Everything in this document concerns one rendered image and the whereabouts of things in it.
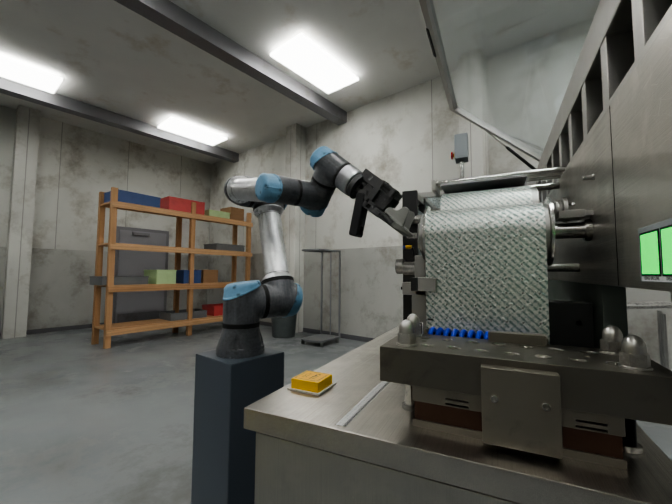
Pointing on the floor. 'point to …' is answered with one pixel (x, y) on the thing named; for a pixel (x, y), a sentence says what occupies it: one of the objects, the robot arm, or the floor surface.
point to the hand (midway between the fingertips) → (408, 236)
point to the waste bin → (283, 328)
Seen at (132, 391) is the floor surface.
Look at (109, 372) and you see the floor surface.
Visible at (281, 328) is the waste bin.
